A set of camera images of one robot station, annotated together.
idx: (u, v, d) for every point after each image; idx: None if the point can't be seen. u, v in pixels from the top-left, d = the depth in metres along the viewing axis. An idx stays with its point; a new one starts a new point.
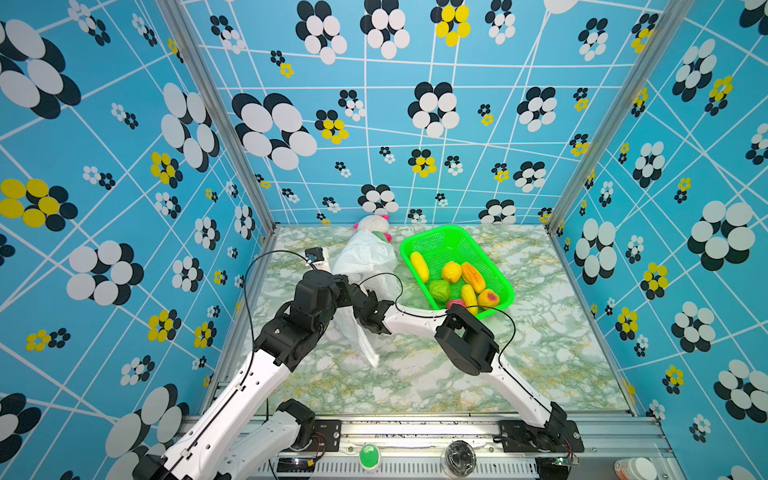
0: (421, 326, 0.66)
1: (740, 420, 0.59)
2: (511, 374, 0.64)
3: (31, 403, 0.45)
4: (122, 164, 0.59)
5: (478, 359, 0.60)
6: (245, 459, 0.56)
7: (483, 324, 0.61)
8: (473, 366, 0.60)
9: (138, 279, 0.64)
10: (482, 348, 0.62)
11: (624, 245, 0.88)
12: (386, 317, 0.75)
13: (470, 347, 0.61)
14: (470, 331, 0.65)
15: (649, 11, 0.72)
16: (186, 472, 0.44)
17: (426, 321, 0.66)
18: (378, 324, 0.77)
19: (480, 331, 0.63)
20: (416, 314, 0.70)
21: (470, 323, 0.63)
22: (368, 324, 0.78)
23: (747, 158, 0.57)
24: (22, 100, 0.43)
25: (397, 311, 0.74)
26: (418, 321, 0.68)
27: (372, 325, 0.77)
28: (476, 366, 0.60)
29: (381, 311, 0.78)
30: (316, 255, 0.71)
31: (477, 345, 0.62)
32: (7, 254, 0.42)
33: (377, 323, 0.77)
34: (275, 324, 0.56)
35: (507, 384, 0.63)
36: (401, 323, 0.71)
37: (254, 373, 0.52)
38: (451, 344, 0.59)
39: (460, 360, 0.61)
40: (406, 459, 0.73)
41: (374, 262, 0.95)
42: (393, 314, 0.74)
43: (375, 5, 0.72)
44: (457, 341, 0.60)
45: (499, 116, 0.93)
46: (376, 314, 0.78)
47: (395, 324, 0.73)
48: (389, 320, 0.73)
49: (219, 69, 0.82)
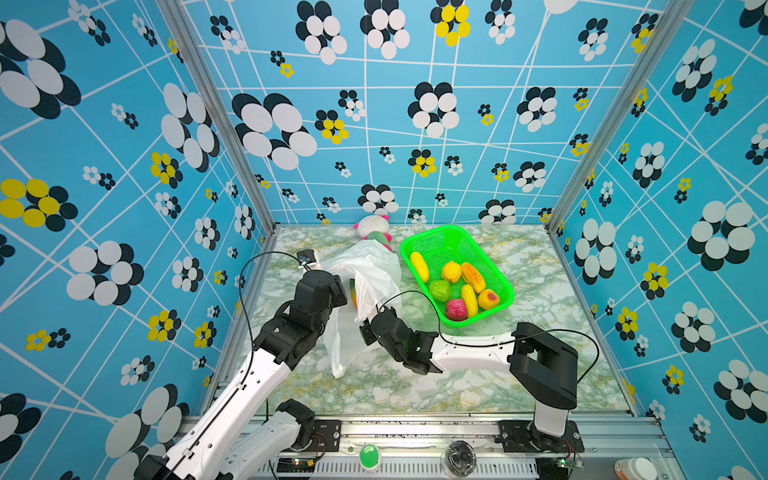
0: (484, 360, 0.53)
1: (740, 420, 0.59)
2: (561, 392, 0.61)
3: (31, 403, 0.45)
4: (122, 163, 0.59)
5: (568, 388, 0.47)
6: (246, 459, 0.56)
7: (562, 343, 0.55)
8: (565, 397, 0.46)
9: (138, 279, 0.64)
10: (569, 373, 0.48)
11: (624, 245, 0.88)
12: (434, 355, 0.61)
13: (555, 374, 0.47)
14: (548, 352, 0.52)
15: (649, 11, 0.72)
16: (188, 472, 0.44)
17: (488, 352, 0.53)
18: (425, 363, 0.63)
19: (561, 352, 0.50)
20: (472, 345, 0.56)
21: (548, 344, 0.50)
22: (411, 365, 0.64)
23: (747, 158, 0.57)
24: (22, 100, 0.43)
25: (447, 345, 0.60)
26: (478, 352, 0.54)
27: (416, 367, 0.63)
28: (571, 398, 0.46)
29: (426, 349, 0.64)
30: (309, 256, 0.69)
31: (566, 371, 0.49)
32: (8, 254, 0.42)
33: (423, 362, 0.63)
34: (275, 323, 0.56)
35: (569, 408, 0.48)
36: (456, 359, 0.58)
37: (255, 372, 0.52)
38: (536, 376, 0.46)
39: (546, 393, 0.47)
40: (406, 459, 0.73)
41: (367, 254, 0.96)
42: (445, 350, 0.60)
43: (375, 5, 0.72)
44: (538, 369, 0.47)
45: (499, 116, 0.93)
46: (421, 352, 0.64)
47: (447, 361, 0.59)
48: (440, 357, 0.60)
49: (219, 69, 0.82)
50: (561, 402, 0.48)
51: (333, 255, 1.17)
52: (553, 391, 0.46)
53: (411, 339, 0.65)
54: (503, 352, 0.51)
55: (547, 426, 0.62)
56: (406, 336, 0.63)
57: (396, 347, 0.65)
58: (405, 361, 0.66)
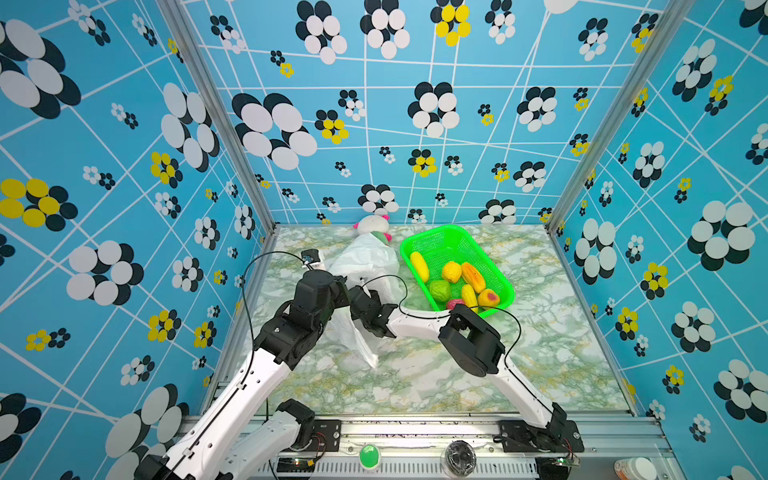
0: (425, 328, 0.65)
1: (739, 420, 0.59)
2: (515, 375, 0.63)
3: (31, 403, 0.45)
4: (122, 163, 0.59)
5: (484, 359, 0.59)
6: (247, 459, 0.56)
7: (487, 323, 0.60)
8: (479, 366, 0.58)
9: (138, 279, 0.64)
10: (488, 348, 0.60)
11: (624, 245, 0.88)
12: (389, 321, 0.74)
13: (475, 347, 0.59)
14: (475, 330, 0.64)
15: (649, 11, 0.72)
16: (188, 472, 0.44)
17: (428, 322, 0.65)
18: (383, 328, 0.76)
19: (485, 330, 0.62)
20: (419, 315, 0.69)
21: (475, 323, 0.61)
22: (372, 328, 0.77)
23: (747, 158, 0.57)
24: (22, 100, 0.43)
25: (400, 314, 0.74)
26: (421, 322, 0.67)
27: (377, 329, 0.76)
28: (482, 367, 0.58)
29: (384, 315, 0.77)
30: (312, 256, 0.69)
31: (483, 345, 0.60)
32: (8, 254, 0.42)
33: (381, 327, 0.76)
34: (275, 323, 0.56)
35: (511, 385, 0.62)
36: (404, 326, 0.70)
37: (255, 372, 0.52)
38: (459, 348, 0.58)
39: (468, 363, 0.60)
40: (406, 459, 0.73)
41: (374, 262, 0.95)
42: (397, 317, 0.73)
43: (375, 5, 0.72)
44: (462, 342, 0.58)
45: (499, 116, 0.93)
46: (380, 318, 0.77)
47: (400, 328, 0.72)
48: (393, 324, 0.72)
49: (219, 69, 0.82)
50: (476, 369, 0.59)
51: (334, 255, 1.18)
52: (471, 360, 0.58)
53: (373, 308, 0.79)
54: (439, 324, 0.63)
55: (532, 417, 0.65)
56: (368, 305, 0.78)
57: (360, 313, 0.80)
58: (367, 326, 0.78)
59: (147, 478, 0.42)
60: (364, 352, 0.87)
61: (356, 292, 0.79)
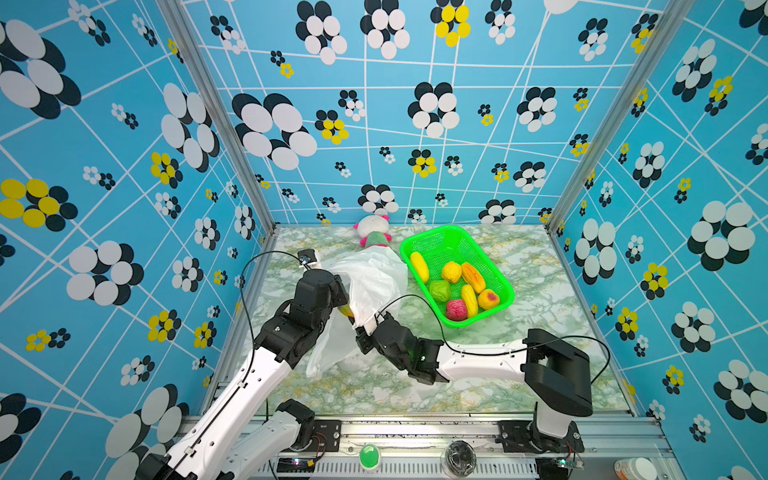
0: (496, 369, 0.51)
1: (739, 420, 0.59)
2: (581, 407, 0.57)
3: (31, 403, 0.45)
4: (122, 163, 0.59)
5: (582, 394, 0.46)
6: (247, 458, 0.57)
7: (574, 349, 0.50)
8: (582, 406, 0.45)
9: (138, 279, 0.64)
10: (582, 379, 0.47)
11: (624, 245, 0.88)
12: (441, 364, 0.59)
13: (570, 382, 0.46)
14: (561, 360, 0.50)
15: (649, 12, 0.72)
16: (190, 469, 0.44)
17: (499, 361, 0.51)
18: (431, 373, 0.60)
19: (573, 357, 0.49)
20: (483, 355, 0.54)
21: (560, 350, 0.49)
22: (418, 374, 0.61)
23: (747, 158, 0.57)
24: (22, 99, 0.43)
25: (456, 354, 0.58)
26: (489, 362, 0.52)
27: (422, 376, 0.61)
28: (585, 405, 0.45)
29: (430, 358, 0.61)
30: (310, 256, 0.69)
31: (577, 378, 0.47)
32: (8, 254, 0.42)
33: (430, 372, 0.60)
34: (276, 322, 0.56)
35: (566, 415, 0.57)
36: (464, 369, 0.56)
37: (256, 370, 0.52)
38: (555, 386, 0.45)
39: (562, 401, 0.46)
40: (406, 459, 0.73)
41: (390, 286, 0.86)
42: (451, 359, 0.58)
43: (375, 5, 0.72)
44: (554, 377, 0.45)
45: (499, 116, 0.93)
46: (425, 362, 0.62)
47: (455, 371, 0.57)
48: (447, 367, 0.58)
49: (219, 69, 0.82)
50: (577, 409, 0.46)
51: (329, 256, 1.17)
52: (569, 398, 0.45)
53: (415, 348, 0.62)
54: (515, 361, 0.49)
55: (550, 427, 0.61)
56: (413, 344, 0.60)
57: (400, 357, 0.62)
58: (412, 371, 0.62)
59: (149, 477, 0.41)
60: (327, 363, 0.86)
61: (400, 333, 0.59)
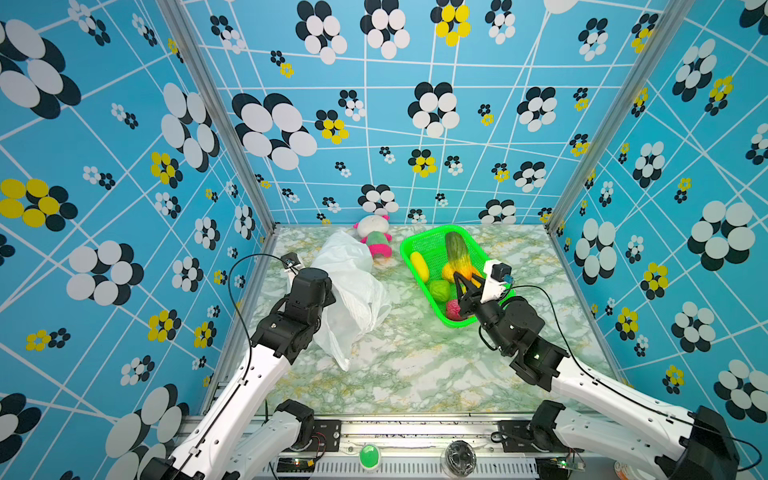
0: (639, 421, 0.45)
1: (739, 420, 0.59)
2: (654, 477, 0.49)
3: (31, 403, 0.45)
4: (122, 163, 0.59)
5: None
6: (251, 457, 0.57)
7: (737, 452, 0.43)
8: None
9: (138, 279, 0.64)
10: None
11: (624, 245, 0.88)
12: (563, 377, 0.53)
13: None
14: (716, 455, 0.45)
15: (649, 11, 0.72)
16: (197, 469, 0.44)
17: (649, 417, 0.45)
18: (537, 371, 0.55)
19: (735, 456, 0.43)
20: (629, 400, 0.47)
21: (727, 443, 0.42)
22: (519, 367, 0.57)
23: (747, 158, 0.57)
24: (22, 99, 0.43)
25: (587, 378, 0.52)
26: (637, 412, 0.46)
27: (526, 373, 0.56)
28: None
29: (544, 360, 0.56)
30: (295, 260, 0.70)
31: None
32: (7, 254, 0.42)
33: (536, 371, 0.55)
34: (271, 319, 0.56)
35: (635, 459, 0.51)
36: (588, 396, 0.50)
37: (255, 367, 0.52)
38: (716, 474, 0.39)
39: None
40: (406, 459, 0.73)
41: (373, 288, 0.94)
42: (577, 379, 0.52)
43: (375, 5, 0.72)
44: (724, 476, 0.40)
45: (499, 116, 0.93)
46: (537, 361, 0.57)
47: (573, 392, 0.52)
48: (569, 383, 0.52)
49: (219, 68, 0.81)
50: None
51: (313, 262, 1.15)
52: None
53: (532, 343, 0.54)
54: (673, 428, 0.43)
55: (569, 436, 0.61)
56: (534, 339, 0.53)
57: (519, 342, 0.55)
58: (516, 362, 0.57)
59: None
60: (338, 357, 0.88)
61: (536, 323, 0.53)
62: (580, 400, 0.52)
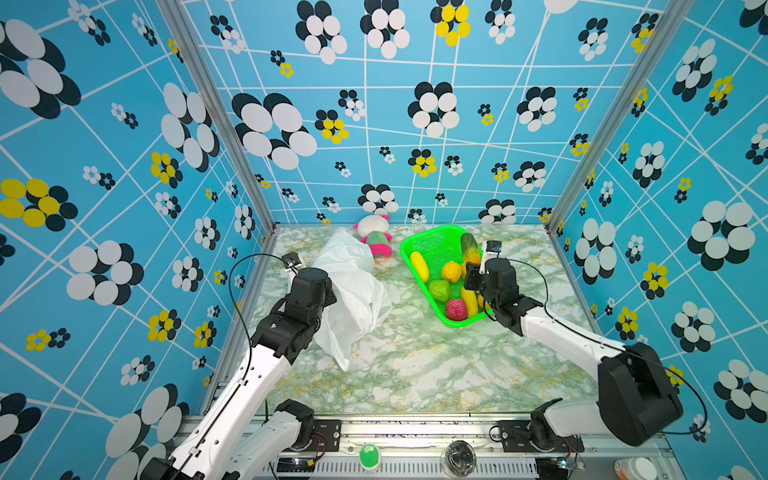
0: (576, 347, 0.51)
1: (739, 420, 0.59)
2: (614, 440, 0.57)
3: (31, 403, 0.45)
4: (122, 163, 0.59)
5: (648, 427, 0.43)
6: (251, 457, 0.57)
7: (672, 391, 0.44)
8: (635, 427, 0.42)
9: (138, 279, 0.64)
10: (656, 414, 0.43)
11: (624, 245, 0.88)
12: (529, 315, 0.62)
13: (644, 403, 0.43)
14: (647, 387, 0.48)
15: (649, 11, 0.72)
16: (197, 469, 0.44)
17: (584, 343, 0.51)
18: (513, 317, 0.64)
19: (664, 395, 0.44)
20: (573, 331, 0.55)
21: (659, 379, 0.44)
22: (500, 312, 0.67)
23: (747, 158, 0.57)
24: (22, 99, 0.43)
25: (546, 316, 0.61)
26: (576, 339, 0.53)
27: (503, 316, 0.66)
28: (639, 429, 0.42)
29: (521, 306, 0.66)
30: (295, 259, 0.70)
31: (654, 408, 0.44)
32: (8, 254, 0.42)
33: (512, 317, 0.64)
34: (271, 319, 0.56)
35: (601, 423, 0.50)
36: (546, 332, 0.57)
37: (255, 368, 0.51)
38: (620, 382, 0.43)
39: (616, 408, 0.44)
40: (406, 459, 0.73)
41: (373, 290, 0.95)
42: (540, 316, 0.61)
43: (375, 5, 0.72)
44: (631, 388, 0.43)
45: (499, 116, 0.93)
46: (514, 307, 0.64)
47: (537, 330, 0.59)
48: (532, 320, 0.61)
49: (219, 69, 0.82)
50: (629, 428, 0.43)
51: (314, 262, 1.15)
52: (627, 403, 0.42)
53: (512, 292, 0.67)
54: (601, 351, 0.49)
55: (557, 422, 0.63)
56: (509, 287, 0.65)
57: (495, 288, 0.68)
58: (495, 306, 0.71)
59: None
60: (338, 357, 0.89)
61: (506, 271, 0.66)
62: (543, 340, 0.59)
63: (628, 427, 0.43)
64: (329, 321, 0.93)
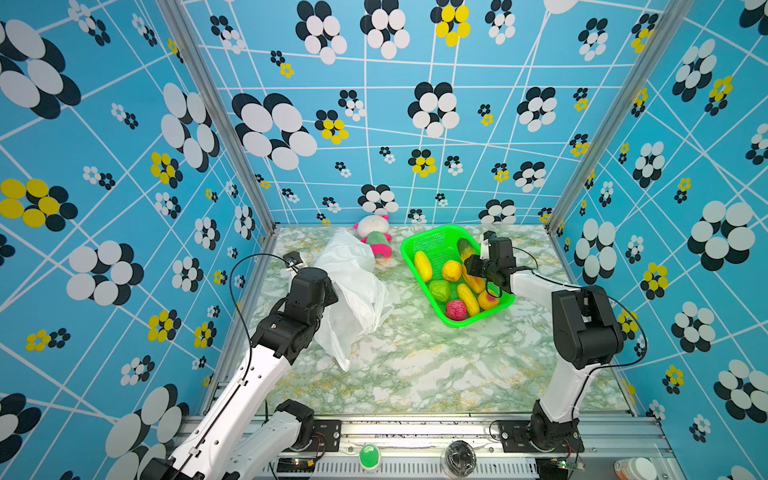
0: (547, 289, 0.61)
1: (739, 420, 0.59)
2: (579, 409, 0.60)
3: (31, 403, 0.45)
4: (122, 163, 0.59)
5: (586, 349, 0.51)
6: (251, 457, 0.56)
7: (616, 322, 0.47)
8: (570, 345, 0.53)
9: (138, 279, 0.64)
10: (593, 338, 0.52)
11: (624, 245, 0.88)
12: (516, 273, 0.73)
13: (582, 327, 0.52)
14: (594, 319, 0.57)
15: (649, 11, 0.72)
16: (197, 469, 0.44)
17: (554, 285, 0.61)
18: (506, 278, 0.76)
19: (608, 327, 0.52)
20: (549, 279, 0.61)
21: (602, 311, 0.53)
22: (497, 277, 0.78)
23: (747, 158, 0.57)
24: (22, 100, 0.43)
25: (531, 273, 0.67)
26: (548, 284, 0.63)
27: (498, 277, 0.77)
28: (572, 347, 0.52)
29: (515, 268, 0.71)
30: (296, 258, 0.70)
31: (593, 334, 0.52)
32: (8, 254, 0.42)
33: (505, 277, 0.77)
34: (271, 319, 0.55)
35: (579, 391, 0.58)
36: (526, 283, 0.69)
37: (255, 368, 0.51)
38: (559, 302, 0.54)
39: (560, 332, 0.55)
40: (406, 459, 0.73)
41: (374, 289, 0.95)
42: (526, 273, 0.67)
43: (375, 5, 0.72)
44: (571, 309, 0.53)
45: (499, 116, 0.93)
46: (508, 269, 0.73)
47: (521, 285, 0.71)
48: (519, 275, 0.72)
49: (219, 69, 0.82)
50: (569, 348, 0.53)
51: (314, 262, 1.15)
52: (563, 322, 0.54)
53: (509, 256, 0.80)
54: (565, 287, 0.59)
55: (553, 411, 0.64)
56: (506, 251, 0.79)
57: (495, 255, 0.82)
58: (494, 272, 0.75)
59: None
60: (338, 356, 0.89)
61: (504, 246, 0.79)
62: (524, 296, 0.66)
63: (569, 350, 0.53)
64: (329, 321, 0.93)
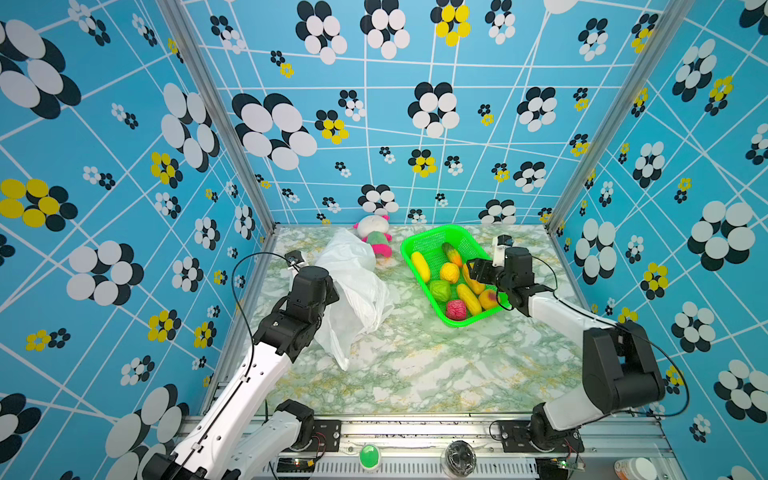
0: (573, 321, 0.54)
1: (740, 420, 0.59)
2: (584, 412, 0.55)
3: (31, 403, 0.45)
4: (122, 163, 0.59)
5: (622, 398, 0.45)
6: (251, 456, 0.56)
7: (655, 369, 0.46)
8: (607, 394, 0.46)
9: (138, 278, 0.64)
10: (632, 387, 0.46)
11: (624, 245, 0.88)
12: (536, 295, 0.66)
13: (620, 374, 0.46)
14: (631, 364, 0.49)
15: (649, 11, 0.72)
16: (199, 465, 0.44)
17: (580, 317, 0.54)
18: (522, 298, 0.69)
19: (646, 373, 0.47)
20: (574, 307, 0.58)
21: (643, 357, 0.47)
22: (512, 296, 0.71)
23: (747, 158, 0.57)
24: (22, 100, 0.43)
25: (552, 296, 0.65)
26: (572, 314, 0.56)
27: (514, 297, 0.70)
28: (609, 396, 0.45)
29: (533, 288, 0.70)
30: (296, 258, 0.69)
31: (632, 381, 0.46)
32: (7, 254, 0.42)
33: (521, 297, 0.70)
34: (273, 317, 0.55)
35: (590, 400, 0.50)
36: (547, 308, 0.62)
37: (257, 365, 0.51)
38: (599, 347, 0.47)
39: (594, 376, 0.48)
40: (406, 458, 0.74)
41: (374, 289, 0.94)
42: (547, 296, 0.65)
43: (375, 5, 0.72)
44: (610, 356, 0.47)
45: (499, 116, 0.93)
46: (526, 288, 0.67)
47: (541, 308, 0.64)
48: (539, 298, 0.65)
49: (219, 69, 0.82)
50: (602, 395, 0.47)
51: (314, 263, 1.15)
52: (601, 368, 0.46)
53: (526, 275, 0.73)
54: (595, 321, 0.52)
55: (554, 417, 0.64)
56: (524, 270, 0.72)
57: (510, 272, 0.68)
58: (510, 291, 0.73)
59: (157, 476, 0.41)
60: (338, 356, 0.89)
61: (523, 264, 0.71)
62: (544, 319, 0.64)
63: (603, 398, 0.47)
64: (329, 321, 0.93)
